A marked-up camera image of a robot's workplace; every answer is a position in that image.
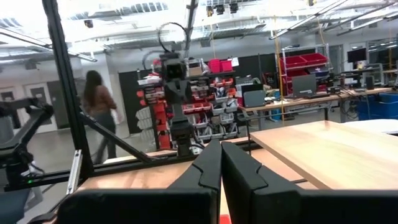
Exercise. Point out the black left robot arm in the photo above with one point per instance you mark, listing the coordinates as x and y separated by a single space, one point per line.
183 133

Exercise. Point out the blue office chair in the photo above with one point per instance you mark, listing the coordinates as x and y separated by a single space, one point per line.
12 208

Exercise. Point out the wooden shelf riser black legs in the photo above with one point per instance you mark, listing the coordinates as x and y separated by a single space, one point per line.
326 152

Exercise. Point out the black computer monitor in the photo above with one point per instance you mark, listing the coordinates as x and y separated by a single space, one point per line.
357 55

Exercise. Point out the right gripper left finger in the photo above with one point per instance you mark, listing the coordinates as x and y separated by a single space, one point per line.
199 193

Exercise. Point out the long wooden workbench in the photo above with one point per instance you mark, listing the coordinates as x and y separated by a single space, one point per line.
311 101

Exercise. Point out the black aluminium table frame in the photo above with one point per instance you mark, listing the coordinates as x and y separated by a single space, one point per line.
67 93

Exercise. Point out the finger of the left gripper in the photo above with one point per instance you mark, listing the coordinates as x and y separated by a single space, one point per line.
180 113
175 113

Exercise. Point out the neighbouring station robot arm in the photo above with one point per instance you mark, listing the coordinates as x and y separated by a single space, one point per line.
37 116

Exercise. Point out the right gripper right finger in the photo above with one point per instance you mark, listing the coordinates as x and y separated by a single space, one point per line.
248 193

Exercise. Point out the rack of small parts bins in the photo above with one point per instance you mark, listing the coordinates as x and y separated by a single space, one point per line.
224 102

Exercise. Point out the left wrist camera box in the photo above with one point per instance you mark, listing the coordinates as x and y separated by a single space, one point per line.
173 70

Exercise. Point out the grey laptop computer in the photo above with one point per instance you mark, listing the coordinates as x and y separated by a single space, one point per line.
304 85
254 98

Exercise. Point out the large red storage bin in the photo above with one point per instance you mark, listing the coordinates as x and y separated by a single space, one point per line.
315 59
295 62

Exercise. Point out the white table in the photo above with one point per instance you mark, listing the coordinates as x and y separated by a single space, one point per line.
373 126

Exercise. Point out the small red storage bin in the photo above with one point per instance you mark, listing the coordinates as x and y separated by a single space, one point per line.
227 66
214 66

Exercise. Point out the person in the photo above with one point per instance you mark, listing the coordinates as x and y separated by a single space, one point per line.
99 102

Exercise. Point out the blue storage bins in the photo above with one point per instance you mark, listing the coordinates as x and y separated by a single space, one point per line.
379 107

